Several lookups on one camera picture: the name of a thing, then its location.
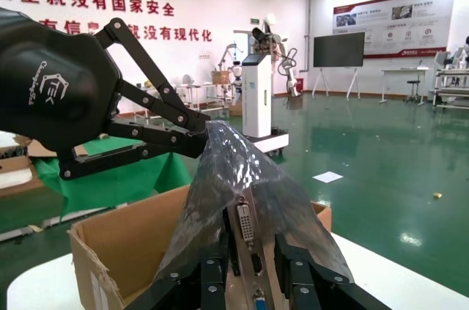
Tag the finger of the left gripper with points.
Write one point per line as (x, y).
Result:
(176, 108)
(165, 141)

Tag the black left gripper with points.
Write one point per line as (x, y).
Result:
(47, 86)

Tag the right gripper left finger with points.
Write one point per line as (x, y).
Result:
(209, 284)

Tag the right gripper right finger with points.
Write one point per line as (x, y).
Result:
(304, 284)

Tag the graphics card with metal bracket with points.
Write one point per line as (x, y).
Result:
(244, 222)

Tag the grey antistatic plastic bag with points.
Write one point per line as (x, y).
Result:
(234, 163)

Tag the white industrial robot arm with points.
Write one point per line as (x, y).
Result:
(291, 79)

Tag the brown cardboard box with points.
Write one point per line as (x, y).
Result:
(121, 244)

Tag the green cloth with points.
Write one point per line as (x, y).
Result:
(110, 185)

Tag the small white humanoid robot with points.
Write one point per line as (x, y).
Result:
(236, 72)

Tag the white kiosk mobile robot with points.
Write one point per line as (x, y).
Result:
(256, 97)

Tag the flat cardboard pieces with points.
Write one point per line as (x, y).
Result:
(18, 163)

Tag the white paper sheet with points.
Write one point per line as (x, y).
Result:
(328, 177)

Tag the red floor cabinet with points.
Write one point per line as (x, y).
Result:
(300, 86)

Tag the small yellow object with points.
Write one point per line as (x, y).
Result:
(436, 196)

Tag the black display on white stand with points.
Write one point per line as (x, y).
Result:
(339, 50)

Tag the black stool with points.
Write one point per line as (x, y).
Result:
(414, 84)

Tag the white desk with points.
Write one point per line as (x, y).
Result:
(403, 71)

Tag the white black humanoid robot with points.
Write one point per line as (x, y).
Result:
(463, 55)

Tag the wall poster with round icons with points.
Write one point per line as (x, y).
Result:
(403, 2)

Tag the white frame workbench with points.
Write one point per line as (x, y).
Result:
(450, 73)

